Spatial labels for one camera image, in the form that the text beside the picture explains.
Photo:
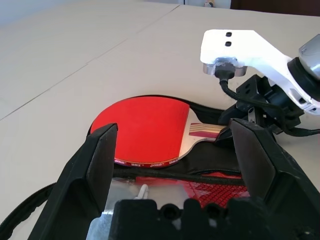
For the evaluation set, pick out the red ping-pong paddle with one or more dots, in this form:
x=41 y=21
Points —
x=147 y=127

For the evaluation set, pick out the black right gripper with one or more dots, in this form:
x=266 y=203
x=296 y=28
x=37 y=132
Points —
x=272 y=107

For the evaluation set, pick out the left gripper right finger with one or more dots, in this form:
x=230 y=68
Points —
x=272 y=190

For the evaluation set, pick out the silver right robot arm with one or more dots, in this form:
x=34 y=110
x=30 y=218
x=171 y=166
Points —
x=310 y=57

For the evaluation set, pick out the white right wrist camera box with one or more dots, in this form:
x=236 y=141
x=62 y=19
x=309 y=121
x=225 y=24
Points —
x=255 y=47

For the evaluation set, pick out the red and black paddle case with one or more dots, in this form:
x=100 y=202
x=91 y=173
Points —
x=212 y=160

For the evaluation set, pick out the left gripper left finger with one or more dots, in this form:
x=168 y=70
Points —
x=82 y=180

